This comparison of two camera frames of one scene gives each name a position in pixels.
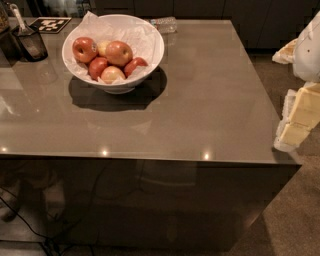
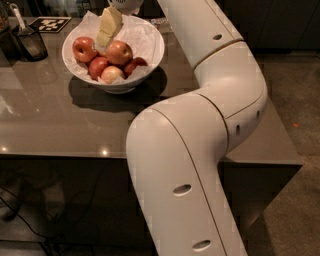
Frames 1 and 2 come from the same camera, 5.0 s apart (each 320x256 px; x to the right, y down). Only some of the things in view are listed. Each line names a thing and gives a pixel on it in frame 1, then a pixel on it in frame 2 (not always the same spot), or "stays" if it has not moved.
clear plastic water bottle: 165,25 stays
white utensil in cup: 17,15 stays
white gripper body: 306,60 → 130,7
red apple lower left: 96,67 stays
